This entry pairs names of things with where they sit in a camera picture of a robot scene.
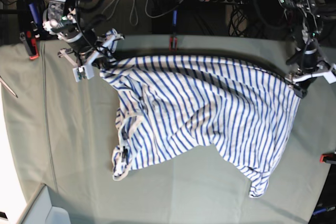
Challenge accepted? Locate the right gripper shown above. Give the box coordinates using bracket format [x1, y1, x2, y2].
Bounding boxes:
[58, 34, 123, 71]

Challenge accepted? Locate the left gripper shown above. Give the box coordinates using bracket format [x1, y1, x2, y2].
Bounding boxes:
[285, 62, 335, 98]

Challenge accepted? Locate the blue white striped t-shirt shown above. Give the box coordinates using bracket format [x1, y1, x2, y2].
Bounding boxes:
[100, 55, 301, 198]

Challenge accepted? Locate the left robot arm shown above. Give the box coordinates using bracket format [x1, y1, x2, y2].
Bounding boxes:
[278, 0, 335, 98]

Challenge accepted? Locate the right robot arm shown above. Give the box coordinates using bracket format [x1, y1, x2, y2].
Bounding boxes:
[43, 0, 123, 69]

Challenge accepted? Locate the red black left clamp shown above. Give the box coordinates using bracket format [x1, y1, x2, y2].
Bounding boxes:
[19, 31, 39, 60]

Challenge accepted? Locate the red black clamp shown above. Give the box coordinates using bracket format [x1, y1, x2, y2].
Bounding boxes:
[320, 153, 336, 165]
[169, 10, 177, 51]
[19, 31, 39, 60]

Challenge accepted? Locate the red black centre clamp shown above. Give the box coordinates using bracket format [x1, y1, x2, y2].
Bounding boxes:
[169, 10, 177, 51]

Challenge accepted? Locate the red black right clamp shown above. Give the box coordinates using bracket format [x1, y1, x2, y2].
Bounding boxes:
[320, 153, 336, 165]

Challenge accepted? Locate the green table cloth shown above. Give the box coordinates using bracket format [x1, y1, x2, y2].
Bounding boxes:
[1, 40, 335, 223]

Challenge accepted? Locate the grey metal rod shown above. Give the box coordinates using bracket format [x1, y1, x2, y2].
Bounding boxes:
[0, 77, 18, 98]

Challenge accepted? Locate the white plastic container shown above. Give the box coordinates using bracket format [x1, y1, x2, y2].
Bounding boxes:
[17, 184, 71, 224]

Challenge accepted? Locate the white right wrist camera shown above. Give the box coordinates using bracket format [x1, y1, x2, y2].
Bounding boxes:
[72, 65, 95, 82]

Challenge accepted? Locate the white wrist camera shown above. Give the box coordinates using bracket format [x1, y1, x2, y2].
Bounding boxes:
[323, 70, 336, 84]
[72, 65, 95, 82]

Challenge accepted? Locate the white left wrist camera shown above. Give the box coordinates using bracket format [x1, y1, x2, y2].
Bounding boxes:
[323, 70, 336, 84]

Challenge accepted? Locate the white cable on floor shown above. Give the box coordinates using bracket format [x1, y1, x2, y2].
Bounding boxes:
[83, 0, 179, 25]

